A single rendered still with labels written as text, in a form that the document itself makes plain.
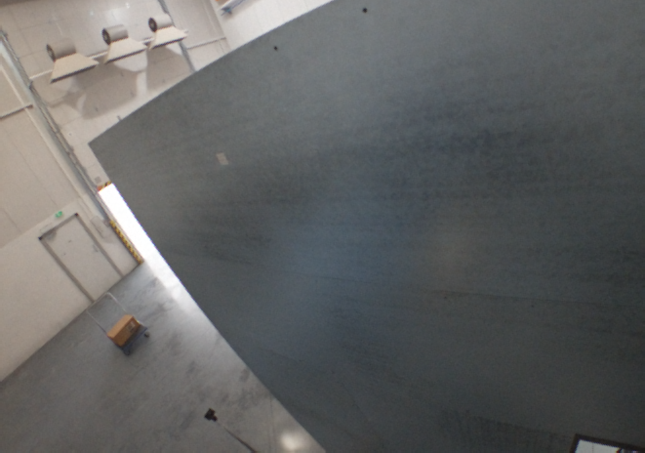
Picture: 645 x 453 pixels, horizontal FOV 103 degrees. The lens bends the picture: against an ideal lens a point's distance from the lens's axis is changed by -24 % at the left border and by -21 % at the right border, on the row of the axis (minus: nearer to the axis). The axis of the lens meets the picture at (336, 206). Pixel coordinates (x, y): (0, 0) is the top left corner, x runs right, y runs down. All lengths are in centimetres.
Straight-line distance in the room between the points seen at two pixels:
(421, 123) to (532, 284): 34
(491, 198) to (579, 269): 19
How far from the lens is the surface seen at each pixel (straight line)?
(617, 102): 46
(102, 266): 997
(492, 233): 56
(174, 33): 1096
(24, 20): 1061
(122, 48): 1009
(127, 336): 677
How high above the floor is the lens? 314
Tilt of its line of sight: 26 degrees down
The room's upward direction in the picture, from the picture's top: 22 degrees counter-clockwise
